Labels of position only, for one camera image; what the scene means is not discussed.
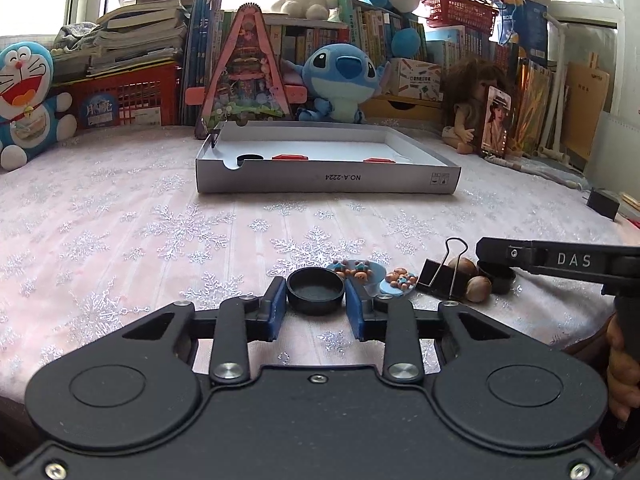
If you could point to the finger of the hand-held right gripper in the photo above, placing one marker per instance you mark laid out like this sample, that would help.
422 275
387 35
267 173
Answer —
505 255

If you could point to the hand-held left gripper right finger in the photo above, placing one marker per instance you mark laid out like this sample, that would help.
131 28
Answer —
357 312

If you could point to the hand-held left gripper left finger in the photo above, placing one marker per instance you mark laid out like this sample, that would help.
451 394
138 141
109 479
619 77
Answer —
272 310

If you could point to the small black round cap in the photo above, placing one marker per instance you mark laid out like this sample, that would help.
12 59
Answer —
500 282

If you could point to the brown nut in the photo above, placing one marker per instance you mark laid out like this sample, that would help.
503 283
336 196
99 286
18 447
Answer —
462 267
479 289

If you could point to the deep black round lid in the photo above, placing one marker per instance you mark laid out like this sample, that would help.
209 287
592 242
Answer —
315 292

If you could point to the shallow white cardboard box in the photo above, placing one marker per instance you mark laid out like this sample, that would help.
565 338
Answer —
310 175

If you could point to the shallow black round lid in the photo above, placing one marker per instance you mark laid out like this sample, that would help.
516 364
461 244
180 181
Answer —
249 159

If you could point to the person's right hand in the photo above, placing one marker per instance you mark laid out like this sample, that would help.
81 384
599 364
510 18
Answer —
625 380

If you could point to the blue oval bear hair clip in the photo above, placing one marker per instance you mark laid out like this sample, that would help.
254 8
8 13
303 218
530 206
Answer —
357 270

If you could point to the blue claw bear hair clip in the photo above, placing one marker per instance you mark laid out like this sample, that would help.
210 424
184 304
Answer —
400 282

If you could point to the black power adapter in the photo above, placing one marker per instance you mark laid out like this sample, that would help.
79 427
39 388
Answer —
602 205

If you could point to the large black binder clip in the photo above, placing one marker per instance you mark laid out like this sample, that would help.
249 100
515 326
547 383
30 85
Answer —
435 280

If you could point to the gold foil sheets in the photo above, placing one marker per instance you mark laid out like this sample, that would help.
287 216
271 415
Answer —
532 105

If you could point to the brown cardboard board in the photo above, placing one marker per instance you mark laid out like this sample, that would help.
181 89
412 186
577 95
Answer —
587 110

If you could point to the brown-haired doll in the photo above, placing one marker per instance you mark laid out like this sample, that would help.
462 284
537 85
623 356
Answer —
470 95

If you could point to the pink snowflake tablecloth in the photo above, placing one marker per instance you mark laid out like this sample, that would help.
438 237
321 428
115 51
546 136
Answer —
125 220

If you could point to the small black binder clip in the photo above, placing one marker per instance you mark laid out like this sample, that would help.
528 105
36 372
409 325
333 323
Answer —
215 139

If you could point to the wooden drawer box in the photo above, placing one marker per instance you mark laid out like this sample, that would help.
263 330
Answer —
400 107

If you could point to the white printed carton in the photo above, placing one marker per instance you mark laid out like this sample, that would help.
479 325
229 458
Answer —
415 80

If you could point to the blue paper bag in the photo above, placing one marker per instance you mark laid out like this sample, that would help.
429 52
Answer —
525 30

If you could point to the blue alien plush toy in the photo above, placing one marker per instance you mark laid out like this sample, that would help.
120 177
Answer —
340 77

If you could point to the pink triangular toy house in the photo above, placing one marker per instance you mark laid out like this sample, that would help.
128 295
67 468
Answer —
245 75

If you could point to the red mesh basket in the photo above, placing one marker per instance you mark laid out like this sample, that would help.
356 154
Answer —
460 10

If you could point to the red plastic crate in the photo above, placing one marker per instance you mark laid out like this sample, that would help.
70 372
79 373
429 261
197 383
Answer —
130 100

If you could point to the row of colourful children's books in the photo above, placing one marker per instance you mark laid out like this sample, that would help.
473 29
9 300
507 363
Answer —
377 30

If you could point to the row of blue folders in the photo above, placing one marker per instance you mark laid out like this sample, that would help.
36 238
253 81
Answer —
200 55

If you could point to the row of upright books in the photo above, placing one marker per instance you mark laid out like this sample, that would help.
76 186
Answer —
300 45

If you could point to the stack of lying books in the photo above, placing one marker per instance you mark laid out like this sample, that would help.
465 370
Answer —
140 30

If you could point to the blue robot cat plush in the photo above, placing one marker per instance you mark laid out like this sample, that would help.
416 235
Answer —
25 95

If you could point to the grey crumpled bag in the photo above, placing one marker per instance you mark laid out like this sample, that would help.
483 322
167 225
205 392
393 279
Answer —
72 40

